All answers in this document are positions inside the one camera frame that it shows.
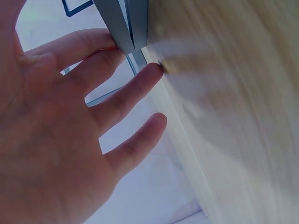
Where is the person's left hand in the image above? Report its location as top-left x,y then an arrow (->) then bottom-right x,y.
0,0 -> 168,224

